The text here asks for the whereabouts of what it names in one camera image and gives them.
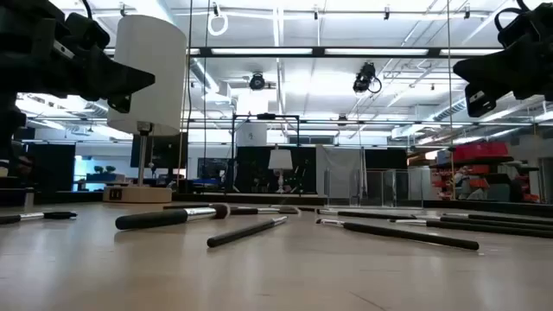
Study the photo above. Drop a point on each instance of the thick black powder brush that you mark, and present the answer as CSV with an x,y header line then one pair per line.
x,y
151,219

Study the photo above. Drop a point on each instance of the red storage bin shelf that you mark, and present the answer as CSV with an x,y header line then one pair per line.
x,y
479,151

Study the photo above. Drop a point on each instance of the white shade wooden table lamp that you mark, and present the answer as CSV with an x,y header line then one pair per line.
x,y
151,65

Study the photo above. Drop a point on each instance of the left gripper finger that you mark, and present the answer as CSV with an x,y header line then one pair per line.
x,y
116,80

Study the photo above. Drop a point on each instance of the round-head black makeup brush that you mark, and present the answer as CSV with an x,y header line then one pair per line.
x,y
246,211

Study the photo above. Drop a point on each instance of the flat-head black makeup brush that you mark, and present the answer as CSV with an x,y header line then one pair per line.
x,y
60,214

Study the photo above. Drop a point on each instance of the black background rig frame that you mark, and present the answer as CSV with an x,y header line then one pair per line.
x,y
233,151

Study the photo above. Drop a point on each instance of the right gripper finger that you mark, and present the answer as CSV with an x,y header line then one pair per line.
x,y
492,67

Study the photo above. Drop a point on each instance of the black overhead camera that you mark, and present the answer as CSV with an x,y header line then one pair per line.
x,y
365,78

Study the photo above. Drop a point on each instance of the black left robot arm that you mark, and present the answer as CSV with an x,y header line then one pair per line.
x,y
8,125

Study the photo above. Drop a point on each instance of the small white table lamp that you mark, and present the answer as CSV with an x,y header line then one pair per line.
x,y
280,160

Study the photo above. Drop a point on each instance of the round black ceiling device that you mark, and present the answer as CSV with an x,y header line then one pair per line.
x,y
257,81

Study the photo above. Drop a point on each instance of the clear acrylic organizer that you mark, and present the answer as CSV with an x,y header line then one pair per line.
x,y
376,190

